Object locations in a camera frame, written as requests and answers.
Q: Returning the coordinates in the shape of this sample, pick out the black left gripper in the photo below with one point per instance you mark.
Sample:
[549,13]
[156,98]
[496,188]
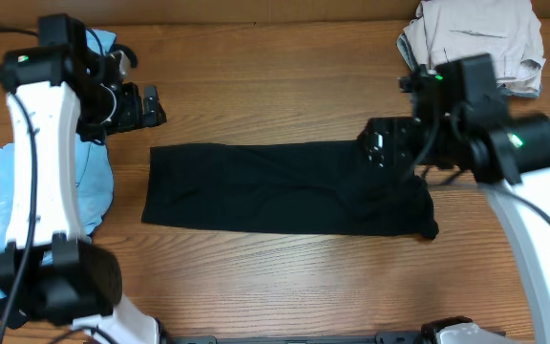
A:
[133,107]

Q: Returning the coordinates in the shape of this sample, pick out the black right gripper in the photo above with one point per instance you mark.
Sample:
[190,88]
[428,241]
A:
[377,144]

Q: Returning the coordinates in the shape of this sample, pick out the black t-shirt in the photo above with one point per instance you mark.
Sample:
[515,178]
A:
[303,188]

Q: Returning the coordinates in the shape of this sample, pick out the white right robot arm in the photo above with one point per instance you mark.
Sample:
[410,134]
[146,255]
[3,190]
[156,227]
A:
[511,165]

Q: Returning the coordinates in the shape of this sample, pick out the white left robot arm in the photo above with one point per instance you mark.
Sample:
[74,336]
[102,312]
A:
[49,269]

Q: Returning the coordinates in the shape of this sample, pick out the light blue printed t-shirt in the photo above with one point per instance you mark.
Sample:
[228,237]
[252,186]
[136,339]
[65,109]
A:
[94,184]

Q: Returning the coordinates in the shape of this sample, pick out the beige folded shirt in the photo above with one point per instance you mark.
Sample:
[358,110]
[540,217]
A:
[507,30]

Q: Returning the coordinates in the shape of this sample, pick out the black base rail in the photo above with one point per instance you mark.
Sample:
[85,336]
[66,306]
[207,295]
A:
[457,329]

